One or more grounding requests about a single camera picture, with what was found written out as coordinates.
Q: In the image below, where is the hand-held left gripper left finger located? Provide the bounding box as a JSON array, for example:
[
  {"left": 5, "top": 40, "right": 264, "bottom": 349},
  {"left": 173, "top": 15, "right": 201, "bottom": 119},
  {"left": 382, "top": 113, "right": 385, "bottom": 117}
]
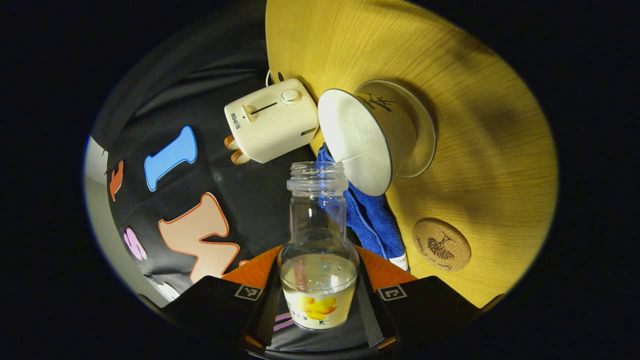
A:
[{"left": 160, "top": 244, "right": 283, "bottom": 357}]

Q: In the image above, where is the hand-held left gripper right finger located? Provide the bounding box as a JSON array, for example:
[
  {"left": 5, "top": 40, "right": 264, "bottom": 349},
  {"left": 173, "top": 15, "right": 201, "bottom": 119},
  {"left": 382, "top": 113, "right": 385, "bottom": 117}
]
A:
[{"left": 356, "top": 245, "right": 483, "bottom": 351}]

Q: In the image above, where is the clear glass water bottle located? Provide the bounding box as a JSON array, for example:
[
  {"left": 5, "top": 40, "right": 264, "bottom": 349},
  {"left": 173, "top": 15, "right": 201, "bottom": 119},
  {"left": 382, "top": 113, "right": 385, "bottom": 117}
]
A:
[{"left": 277, "top": 161, "right": 361, "bottom": 332}]

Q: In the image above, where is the round cork coaster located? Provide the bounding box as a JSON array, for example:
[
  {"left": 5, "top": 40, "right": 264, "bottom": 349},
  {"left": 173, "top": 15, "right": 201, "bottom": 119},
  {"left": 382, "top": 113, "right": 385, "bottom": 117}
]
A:
[{"left": 412, "top": 218, "right": 472, "bottom": 273}]

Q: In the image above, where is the cream ceramic teacup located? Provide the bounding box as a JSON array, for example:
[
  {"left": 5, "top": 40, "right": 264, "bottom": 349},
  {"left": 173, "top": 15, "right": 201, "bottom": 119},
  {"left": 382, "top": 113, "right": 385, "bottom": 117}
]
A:
[{"left": 318, "top": 80, "right": 418, "bottom": 197}]

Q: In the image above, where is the blue towel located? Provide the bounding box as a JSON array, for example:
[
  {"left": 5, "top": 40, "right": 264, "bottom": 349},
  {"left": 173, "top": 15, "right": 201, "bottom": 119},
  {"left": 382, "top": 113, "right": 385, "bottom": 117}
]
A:
[{"left": 316, "top": 144, "right": 410, "bottom": 273}]

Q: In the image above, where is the cream toaster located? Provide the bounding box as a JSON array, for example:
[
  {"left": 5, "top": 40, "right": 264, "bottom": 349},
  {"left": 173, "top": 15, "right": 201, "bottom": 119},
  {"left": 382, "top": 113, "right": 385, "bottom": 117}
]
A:
[{"left": 224, "top": 77, "right": 320, "bottom": 164}]

